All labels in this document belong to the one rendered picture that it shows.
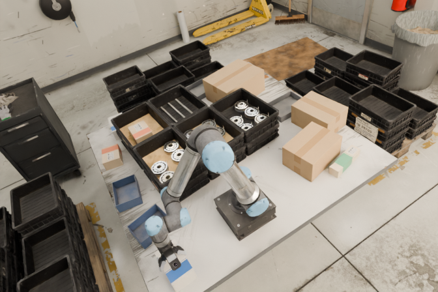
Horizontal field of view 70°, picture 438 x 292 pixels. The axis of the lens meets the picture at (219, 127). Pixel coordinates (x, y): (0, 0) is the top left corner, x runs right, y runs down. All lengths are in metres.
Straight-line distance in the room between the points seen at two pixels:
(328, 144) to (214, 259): 0.93
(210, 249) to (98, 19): 3.85
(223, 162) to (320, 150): 0.86
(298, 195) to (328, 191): 0.17
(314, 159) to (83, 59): 3.93
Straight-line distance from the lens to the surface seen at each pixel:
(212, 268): 1.72
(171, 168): 1.97
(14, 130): 3.07
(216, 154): 1.16
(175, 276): 1.64
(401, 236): 2.72
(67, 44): 4.96
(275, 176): 1.98
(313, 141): 1.97
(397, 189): 2.95
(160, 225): 1.41
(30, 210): 2.75
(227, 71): 2.58
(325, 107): 2.22
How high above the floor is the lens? 2.25
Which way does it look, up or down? 41 degrees down
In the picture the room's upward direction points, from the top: 11 degrees counter-clockwise
